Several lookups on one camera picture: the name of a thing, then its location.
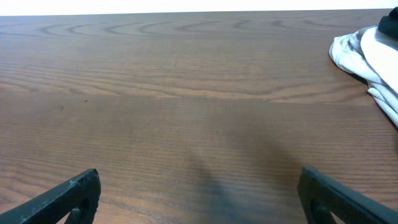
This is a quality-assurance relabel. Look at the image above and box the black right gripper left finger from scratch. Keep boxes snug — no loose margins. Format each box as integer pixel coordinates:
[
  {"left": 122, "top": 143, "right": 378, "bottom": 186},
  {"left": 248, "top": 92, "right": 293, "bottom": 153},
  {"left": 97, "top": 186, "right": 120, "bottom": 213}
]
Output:
[{"left": 1, "top": 169, "right": 101, "bottom": 224}]

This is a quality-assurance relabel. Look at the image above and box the white crumpled garment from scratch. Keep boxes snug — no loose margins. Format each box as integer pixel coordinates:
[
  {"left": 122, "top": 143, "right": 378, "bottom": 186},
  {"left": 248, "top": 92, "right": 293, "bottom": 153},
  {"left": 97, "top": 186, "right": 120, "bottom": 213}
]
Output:
[{"left": 329, "top": 26, "right": 397, "bottom": 124}]

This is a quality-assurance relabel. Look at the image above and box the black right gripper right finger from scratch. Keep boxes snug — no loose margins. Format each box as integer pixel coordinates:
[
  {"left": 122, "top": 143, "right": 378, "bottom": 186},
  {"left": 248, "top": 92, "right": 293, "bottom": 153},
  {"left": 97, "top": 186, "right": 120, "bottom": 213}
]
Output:
[{"left": 297, "top": 166, "right": 397, "bottom": 224}]

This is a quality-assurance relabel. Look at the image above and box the dark navy garment in pile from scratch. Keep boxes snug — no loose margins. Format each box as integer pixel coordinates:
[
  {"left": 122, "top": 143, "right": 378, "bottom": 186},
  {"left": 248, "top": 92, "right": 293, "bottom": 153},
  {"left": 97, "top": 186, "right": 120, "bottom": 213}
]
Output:
[{"left": 377, "top": 7, "right": 398, "bottom": 40}]

